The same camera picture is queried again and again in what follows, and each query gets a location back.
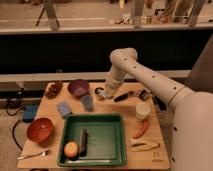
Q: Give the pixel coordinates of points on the purple bowl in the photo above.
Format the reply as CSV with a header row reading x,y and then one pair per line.
x,y
78,87

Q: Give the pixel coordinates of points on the light blue towel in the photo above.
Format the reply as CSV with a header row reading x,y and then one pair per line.
x,y
104,95

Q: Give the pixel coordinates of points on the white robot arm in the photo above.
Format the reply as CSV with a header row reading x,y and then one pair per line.
x,y
192,143

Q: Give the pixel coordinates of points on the red bowl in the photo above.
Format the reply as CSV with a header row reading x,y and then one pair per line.
x,y
40,130

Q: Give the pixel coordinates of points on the small metal cup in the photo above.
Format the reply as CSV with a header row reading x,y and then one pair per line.
x,y
98,92

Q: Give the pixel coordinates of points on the small dark clip object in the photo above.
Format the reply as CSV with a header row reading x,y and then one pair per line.
x,y
144,95

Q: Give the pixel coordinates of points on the white cup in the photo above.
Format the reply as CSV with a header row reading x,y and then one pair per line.
x,y
142,110

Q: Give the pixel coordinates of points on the green plastic tray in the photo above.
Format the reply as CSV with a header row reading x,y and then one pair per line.
x,y
105,144

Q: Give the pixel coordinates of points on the blue sponge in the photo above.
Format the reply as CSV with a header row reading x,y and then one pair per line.
x,y
64,109

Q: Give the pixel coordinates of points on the orange carrot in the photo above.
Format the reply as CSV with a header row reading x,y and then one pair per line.
x,y
142,130

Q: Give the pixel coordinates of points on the bunch of dark grapes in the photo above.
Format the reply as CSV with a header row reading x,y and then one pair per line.
x,y
54,89

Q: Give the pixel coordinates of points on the black brush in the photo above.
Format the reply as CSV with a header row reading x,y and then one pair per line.
x,y
83,142

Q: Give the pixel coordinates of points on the apple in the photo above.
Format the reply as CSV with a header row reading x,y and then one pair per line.
x,y
71,149

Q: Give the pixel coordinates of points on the blue box on floor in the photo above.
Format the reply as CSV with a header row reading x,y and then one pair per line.
x,y
30,113

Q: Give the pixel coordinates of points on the black handled tool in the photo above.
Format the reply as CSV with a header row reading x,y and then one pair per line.
x,y
123,96

